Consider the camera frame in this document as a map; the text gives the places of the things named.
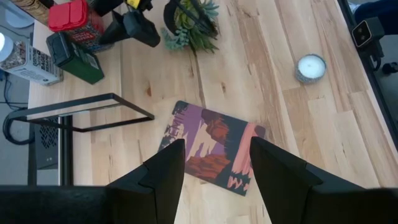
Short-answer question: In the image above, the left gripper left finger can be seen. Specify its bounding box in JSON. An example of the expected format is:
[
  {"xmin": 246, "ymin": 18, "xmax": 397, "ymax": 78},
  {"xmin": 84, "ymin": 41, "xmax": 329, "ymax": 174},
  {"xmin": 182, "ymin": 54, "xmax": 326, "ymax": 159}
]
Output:
[{"xmin": 107, "ymin": 139, "xmax": 187, "ymax": 224}]

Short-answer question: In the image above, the person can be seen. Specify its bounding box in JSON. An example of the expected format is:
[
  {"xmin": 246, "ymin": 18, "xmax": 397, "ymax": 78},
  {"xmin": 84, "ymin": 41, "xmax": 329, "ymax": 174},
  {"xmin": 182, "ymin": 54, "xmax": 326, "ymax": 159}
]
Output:
[{"xmin": 353, "ymin": 0, "xmax": 398, "ymax": 35}]

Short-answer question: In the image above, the red-lid patterned tin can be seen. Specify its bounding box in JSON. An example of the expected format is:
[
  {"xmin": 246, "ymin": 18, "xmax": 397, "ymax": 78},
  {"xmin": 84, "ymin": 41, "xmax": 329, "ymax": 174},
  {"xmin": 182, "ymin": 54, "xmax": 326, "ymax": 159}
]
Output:
[{"xmin": 47, "ymin": 0, "xmax": 114, "ymax": 54}]

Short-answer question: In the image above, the black coiled cable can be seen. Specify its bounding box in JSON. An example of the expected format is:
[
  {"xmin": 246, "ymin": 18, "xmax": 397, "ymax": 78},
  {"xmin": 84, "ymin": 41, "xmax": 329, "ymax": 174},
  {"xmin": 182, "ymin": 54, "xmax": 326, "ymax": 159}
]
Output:
[{"xmin": 2, "ymin": 107, "xmax": 35, "ymax": 146}]

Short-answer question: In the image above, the green tin black lid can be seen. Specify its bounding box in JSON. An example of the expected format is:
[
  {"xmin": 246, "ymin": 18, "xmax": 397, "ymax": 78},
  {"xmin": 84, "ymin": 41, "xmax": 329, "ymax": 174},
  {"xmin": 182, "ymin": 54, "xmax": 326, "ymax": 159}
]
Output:
[{"xmin": 45, "ymin": 32, "xmax": 105, "ymax": 85}]

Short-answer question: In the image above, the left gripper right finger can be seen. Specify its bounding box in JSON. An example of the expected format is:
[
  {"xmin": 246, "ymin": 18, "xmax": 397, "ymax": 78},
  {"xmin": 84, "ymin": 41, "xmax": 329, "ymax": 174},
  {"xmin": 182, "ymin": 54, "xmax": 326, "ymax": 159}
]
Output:
[{"xmin": 249, "ymin": 136, "xmax": 324, "ymax": 224}]

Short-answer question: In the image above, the patterned candle tin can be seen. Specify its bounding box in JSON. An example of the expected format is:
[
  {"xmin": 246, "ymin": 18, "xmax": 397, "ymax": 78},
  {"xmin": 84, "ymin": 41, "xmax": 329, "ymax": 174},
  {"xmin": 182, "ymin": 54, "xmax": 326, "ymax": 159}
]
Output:
[{"xmin": 294, "ymin": 53, "xmax": 328, "ymax": 85}]

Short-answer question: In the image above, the Yosemite landscape notebook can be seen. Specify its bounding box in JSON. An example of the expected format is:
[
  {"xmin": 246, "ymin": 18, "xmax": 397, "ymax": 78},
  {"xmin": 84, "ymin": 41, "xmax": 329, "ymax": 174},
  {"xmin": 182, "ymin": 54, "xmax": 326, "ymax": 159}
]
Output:
[{"xmin": 157, "ymin": 100, "xmax": 267, "ymax": 197}]

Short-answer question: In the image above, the succulent plant black pot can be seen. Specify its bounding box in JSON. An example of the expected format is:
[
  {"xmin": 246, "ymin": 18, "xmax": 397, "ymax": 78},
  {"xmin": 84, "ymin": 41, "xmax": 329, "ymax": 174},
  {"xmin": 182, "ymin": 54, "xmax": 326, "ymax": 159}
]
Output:
[{"xmin": 160, "ymin": 0, "xmax": 221, "ymax": 54}]

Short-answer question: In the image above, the black table camera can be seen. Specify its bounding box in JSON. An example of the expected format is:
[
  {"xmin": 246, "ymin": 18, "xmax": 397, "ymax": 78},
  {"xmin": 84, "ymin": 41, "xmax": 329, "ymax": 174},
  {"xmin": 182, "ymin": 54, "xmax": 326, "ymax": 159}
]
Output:
[{"xmin": 351, "ymin": 17, "xmax": 386, "ymax": 60}]

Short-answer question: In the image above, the wooden shelf black frame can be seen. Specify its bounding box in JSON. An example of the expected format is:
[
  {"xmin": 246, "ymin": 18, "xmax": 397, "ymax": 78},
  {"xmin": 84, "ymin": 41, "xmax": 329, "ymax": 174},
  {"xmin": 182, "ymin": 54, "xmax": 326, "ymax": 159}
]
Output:
[{"xmin": 6, "ymin": 0, "xmax": 155, "ymax": 134}]

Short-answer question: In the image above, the white-lid spice jar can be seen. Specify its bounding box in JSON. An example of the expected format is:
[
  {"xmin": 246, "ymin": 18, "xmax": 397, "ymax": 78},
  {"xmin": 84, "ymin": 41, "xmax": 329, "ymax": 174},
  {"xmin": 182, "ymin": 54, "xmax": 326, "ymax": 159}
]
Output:
[{"xmin": 0, "ymin": 32, "xmax": 65, "ymax": 86}]

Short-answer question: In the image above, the grey round-base floor stand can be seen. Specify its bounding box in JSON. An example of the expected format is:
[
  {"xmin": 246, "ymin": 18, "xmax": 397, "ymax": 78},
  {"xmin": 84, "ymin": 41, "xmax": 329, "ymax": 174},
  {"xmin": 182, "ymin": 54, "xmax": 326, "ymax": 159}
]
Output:
[{"xmin": 4, "ymin": 7, "xmax": 35, "ymax": 29}]

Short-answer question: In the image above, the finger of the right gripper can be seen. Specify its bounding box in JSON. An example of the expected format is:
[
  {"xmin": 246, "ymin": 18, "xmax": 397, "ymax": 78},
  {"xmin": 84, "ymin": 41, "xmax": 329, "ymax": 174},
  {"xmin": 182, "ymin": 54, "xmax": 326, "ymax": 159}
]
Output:
[
  {"xmin": 98, "ymin": 11, "xmax": 131, "ymax": 45},
  {"xmin": 123, "ymin": 9, "xmax": 162, "ymax": 49}
]

